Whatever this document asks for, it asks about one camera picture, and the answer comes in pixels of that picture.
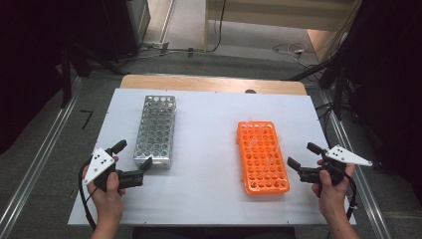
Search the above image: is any light wooden board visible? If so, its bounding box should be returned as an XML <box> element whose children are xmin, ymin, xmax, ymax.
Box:
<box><xmin>307</xmin><ymin>29</ymin><xmax>336</xmax><ymax>63</ymax></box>

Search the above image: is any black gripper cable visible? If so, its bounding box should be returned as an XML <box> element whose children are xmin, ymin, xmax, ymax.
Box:
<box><xmin>342</xmin><ymin>172</ymin><xmax>360</xmax><ymax>222</ymax></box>
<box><xmin>78</xmin><ymin>160</ymin><xmax>98</xmax><ymax>232</ymax></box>

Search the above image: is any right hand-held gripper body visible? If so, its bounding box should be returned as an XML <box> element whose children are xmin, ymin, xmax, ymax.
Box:
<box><xmin>298</xmin><ymin>144</ymin><xmax>373</xmax><ymax>187</ymax></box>

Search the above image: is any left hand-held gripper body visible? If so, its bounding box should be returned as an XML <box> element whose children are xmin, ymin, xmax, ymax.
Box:
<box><xmin>83</xmin><ymin>146</ymin><xmax>144</xmax><ymax>193</ymax></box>

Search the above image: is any person's left hand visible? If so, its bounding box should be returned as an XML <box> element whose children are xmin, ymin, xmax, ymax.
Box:
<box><xmin>82</xmin><ymin>155</ymin><xmax>127</xmax><ymax>220</ymax></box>

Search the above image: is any beige platform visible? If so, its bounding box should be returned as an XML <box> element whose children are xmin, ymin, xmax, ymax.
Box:
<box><xmin>203</xmin><ymin>0</ymin><xmax>362</xmax><ymax>33</ymax></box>

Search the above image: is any metal floor rail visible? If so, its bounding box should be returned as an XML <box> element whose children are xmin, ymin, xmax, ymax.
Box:
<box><xmin>315</xmin><ymin>89</ymin><xmax>393</xmax><ymax>239</ymax></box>
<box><xmin>0</xmin><ymin>78</ymin><xmax>85</xmax><ymax>239</ymax></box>

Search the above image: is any metal test tube rack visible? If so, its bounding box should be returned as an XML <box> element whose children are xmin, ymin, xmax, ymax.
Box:
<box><xmin>132</xmin><ymin>95</ymin><xmax>177</xmax><ymax>169</ymax></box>

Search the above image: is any white board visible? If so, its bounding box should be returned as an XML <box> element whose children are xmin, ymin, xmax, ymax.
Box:
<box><xmin>68</xmin><ymin>88</ymin><xmax>357</xmax><ymax>227</ymax></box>

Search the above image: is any dark curtain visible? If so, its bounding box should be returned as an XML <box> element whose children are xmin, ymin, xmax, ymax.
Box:
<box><xmin>341</xmin><ymin>0</ymin><xmax>422</xmax><ymax>200</ymax></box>
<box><xmin>0</xmin><ymin>0</ymin><xmax>110</xmax><ymax>155</ymax></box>

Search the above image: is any black metal stand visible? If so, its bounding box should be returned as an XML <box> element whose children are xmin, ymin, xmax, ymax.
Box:
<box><xmin>59</xmin><ymin>43</ymin><xmax>127</xmax><ymax>109</ymax></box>
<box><xmin>288</xmin><ymin>49</ymin><xmax>354</xmax><ymax>121</ymax></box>

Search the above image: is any orange plastic test tube rack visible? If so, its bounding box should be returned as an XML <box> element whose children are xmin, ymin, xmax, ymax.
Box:
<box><xmin>236</xmin><ymin>120</ymin><xmax>291</xmax><ymax>196</ymax></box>

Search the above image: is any white floor cable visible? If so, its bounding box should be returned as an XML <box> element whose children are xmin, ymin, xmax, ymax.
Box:
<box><xmin>272</xmin><ymin>42</ymin><xmax>311</xmax><ymax>68</ymax></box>

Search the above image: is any grey cabinet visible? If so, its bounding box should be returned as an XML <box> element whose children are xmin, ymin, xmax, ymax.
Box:
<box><xmin>99</xmin><ymin>0</ymin><xmax>151</xmax><ymax>63</ymax></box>

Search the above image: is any person's right hand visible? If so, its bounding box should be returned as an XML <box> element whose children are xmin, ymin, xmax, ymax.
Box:
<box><xmin>312</xmin><ymin>158</ymin><xmax>356</xmax><ymax>217</ymax></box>

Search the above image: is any black floor cable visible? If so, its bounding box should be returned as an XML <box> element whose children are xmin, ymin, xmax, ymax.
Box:
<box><xmin>204</xmin><ymin>0</ymin><xmax>229</xmax><ymax>54</ymax></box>

